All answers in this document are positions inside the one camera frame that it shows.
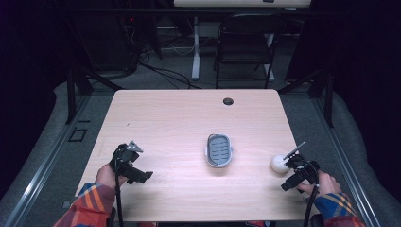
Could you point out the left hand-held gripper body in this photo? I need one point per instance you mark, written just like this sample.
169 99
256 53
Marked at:
126 156

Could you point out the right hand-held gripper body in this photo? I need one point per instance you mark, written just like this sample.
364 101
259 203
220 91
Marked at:
299 167

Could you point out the white ball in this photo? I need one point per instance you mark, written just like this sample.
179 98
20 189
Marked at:
279 163

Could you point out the grey oval slotted dish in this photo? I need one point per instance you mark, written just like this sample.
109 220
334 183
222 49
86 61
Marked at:
219 154

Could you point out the person's left hand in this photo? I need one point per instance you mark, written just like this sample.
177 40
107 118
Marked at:
105 177

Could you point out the person's right hand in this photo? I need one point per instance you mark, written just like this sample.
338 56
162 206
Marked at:
324 184

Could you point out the black metal stand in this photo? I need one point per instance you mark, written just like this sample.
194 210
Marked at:
327 97
72 94

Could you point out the dark computer tower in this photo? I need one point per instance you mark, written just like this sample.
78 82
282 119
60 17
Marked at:
110 34

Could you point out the white desk leg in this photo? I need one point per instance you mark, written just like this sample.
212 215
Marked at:
196 53

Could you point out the black folding chair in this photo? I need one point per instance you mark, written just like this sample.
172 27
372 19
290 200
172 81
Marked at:
249 47

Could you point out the grey metal floor rail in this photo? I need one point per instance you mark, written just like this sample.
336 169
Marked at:
346 170
41 176

